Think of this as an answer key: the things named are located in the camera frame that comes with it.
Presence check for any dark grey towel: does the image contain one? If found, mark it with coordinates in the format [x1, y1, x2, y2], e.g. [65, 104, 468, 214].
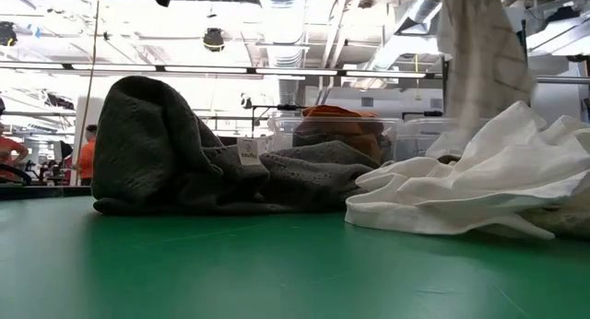
[90, 75, 273, 217]
[202, 139, 384, 214]

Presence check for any rust orange towel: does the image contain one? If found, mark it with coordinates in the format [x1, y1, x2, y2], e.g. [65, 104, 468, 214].
[292, 104, 386, 163]

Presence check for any plain white towel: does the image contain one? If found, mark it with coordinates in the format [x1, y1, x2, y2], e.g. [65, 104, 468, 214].
[344, 100, 590, 241]

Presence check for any cream towel with grid lines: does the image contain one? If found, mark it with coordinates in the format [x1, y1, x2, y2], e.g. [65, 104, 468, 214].
[435, 0, 536, 140]

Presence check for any clear plastic bin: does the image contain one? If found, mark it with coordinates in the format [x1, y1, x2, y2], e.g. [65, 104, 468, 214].
[266, 115, 402, 166]
[395, 117, 492, 162]

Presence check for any long ceiling light strip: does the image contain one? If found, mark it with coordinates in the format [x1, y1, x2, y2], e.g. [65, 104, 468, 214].
[0, 62, 428, 79]

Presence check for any green table mat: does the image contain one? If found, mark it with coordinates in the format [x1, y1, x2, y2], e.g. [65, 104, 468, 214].
[0, 196, 590, 319]

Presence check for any black ceiling device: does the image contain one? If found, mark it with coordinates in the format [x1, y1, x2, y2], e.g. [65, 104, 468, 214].
[0, 21, 18, 47]
[202, 27, 226, 53]

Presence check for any person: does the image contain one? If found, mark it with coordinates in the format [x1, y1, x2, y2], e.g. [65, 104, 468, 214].
[0, 120, 30, 182]
[76, 124, 99, 187]

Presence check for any silver air duct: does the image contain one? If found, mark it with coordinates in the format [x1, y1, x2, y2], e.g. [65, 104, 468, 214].
[257, 0, 308, 106]

